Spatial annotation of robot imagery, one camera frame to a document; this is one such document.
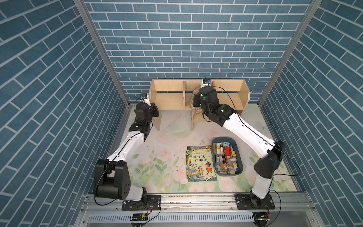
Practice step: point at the left green circuit board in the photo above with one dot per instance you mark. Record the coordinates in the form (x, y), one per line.
(139, 217)

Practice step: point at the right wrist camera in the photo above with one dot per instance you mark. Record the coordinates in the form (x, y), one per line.
(206, 82)

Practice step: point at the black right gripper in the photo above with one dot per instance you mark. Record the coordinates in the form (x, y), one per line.
(197, 99)

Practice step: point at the red block in tray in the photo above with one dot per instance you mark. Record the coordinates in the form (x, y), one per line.
(227, 151)

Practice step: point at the right circuit board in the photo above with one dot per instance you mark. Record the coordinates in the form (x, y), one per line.
(260, 219)

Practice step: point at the teal tray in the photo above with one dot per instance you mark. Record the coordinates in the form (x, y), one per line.
(226, 166)

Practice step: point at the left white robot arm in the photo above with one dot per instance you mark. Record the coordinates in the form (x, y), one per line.
(111, 175)

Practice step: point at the colourful children's picture book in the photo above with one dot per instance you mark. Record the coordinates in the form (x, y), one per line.
(199, 164)

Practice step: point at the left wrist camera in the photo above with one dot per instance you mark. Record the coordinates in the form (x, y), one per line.
(144, 98)

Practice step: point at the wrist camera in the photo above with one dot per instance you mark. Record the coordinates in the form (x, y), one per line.
(206, 82)
(144, 98)

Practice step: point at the pink striped cloth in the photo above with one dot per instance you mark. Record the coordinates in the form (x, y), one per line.
(197, 110)

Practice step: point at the light wooden bookshelf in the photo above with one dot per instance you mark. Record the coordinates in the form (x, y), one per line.
(175, 94)

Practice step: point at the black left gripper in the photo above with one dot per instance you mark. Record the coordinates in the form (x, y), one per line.
(154, 109)

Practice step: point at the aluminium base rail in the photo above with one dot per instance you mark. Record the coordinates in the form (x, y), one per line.
(202, 210)

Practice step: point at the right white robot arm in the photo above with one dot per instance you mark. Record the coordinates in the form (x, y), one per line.
(269, 152)

